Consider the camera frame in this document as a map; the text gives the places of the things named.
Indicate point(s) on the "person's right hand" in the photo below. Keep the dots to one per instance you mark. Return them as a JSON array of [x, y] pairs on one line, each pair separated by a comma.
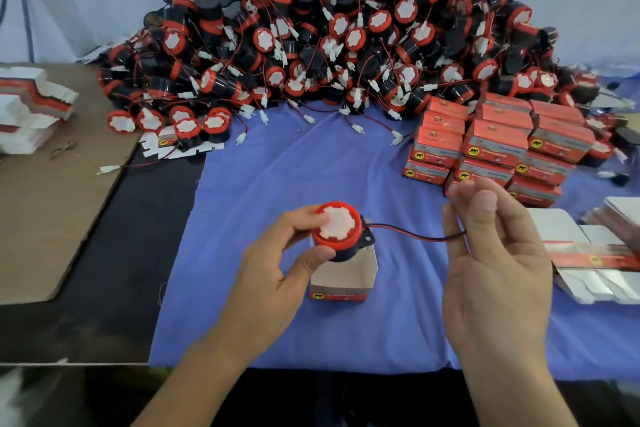
[[495, 287]]

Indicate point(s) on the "person's left hand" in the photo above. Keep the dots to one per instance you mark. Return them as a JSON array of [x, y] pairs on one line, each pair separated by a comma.
[[265, 292]]

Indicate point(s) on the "orange white paper box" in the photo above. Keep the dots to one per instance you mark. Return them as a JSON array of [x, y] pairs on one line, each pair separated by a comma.
[[485, 171], [545, 168], [438, 146], [345, 277], [535, 191], [448, 107], [562, 139], [427, 173], [558, 112], [445, 122], [507, 111], [495, 141]]

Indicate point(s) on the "single red black buzzer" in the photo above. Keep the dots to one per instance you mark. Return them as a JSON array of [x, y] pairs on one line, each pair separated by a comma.
[[338, 227]]

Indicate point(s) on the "stack of paper boxes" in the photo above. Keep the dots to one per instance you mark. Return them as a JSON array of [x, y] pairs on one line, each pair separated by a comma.
[[32, 106], [590, 251]]

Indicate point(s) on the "pile of black red buzzers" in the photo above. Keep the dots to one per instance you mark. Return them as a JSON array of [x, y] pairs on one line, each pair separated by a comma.
[[330, 41]]

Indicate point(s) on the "person's left forearm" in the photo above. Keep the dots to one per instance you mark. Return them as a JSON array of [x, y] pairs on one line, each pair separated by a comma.
[[195, 392]]

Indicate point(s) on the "blue cloth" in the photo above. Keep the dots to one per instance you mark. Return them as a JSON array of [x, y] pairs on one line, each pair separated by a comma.
[[240, 211]]

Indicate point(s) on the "brown cardboard sheet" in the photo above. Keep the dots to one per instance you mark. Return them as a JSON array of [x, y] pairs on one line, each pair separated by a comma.
[[45, 221]]

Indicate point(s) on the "rubber band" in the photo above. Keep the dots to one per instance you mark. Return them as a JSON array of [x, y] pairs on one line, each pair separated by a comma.
[[63, 148]]

